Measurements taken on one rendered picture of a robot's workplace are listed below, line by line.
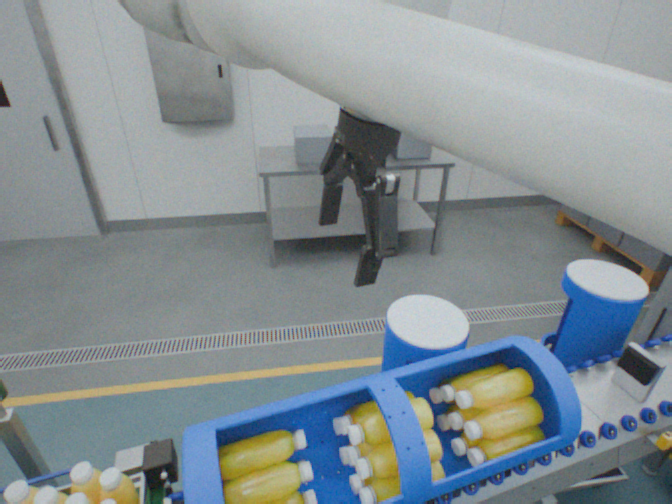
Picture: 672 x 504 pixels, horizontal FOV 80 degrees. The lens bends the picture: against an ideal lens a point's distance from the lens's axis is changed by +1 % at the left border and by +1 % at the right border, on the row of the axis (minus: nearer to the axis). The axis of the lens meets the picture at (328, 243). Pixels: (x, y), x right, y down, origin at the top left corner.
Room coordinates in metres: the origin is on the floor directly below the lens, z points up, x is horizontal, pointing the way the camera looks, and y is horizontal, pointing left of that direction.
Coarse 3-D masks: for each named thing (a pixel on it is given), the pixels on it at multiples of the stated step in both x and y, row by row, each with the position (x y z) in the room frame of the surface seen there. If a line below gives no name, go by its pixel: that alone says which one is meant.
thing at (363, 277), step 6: (366, 246) 0.42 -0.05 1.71; (360, 258) 0.43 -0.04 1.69; (366, 258) 0.42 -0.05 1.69; (360, 264) 0.43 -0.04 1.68; (366, 264) 0.43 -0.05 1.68; (360, 270) 0.43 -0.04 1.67; (366, 270) 0.43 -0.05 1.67; (360, 276) 0.43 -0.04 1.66; (366, 276) 0.43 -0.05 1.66; (372, 276) 0.44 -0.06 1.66; (354, 282) 0.44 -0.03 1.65; (360, 282) 0.43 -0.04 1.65; (366, 282) 0.44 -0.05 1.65; (372, 282) 0.44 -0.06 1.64
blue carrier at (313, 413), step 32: (480, 352) 0.73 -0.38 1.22; (512, 352) 0.81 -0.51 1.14; (544, 352) 0.72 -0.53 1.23; (352, 384) 0.64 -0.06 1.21; (384, 384) 0.63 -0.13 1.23; (416, 384) 0.77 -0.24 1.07; (544, 384) 0.70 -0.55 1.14; (224, 416) 0.57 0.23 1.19; (256, 416) 0.55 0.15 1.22; (288, 416) 0.65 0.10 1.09; (320, 416) 0.67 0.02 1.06; (384, 416) 0.55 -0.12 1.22; (544, 416) 0.67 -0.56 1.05; (576, 416) 0.60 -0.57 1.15; (192, 448) 0.47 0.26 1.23; (320, 448) 0.63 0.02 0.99; (416, 448) 0.50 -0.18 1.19; (448, 448) 0.65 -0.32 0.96; (544, 448) 0.56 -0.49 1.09; (192, 480) 0.41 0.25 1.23; (320, 480) 0.56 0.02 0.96; (416, 480) 0.46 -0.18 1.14; (448, 480) 0.48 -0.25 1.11; (480, 480) 0.52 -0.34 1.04
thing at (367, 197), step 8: (352, 168) 0.46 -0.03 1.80; (360, 168) 0.45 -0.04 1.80; (360, 176) 0.45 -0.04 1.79; (360, 184) 0.44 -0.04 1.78; (360, 192) 0.44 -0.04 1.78; (368, 192) 0.44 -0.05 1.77; (368, 200) 0.44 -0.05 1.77; (368, 208) 0.43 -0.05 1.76; (368, 216) 0.43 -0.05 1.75; (368, 224) 0.42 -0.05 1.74; (368, 232) 0.42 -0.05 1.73; (368, 240) 0.42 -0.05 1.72; (368, 248) 0.41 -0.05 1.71
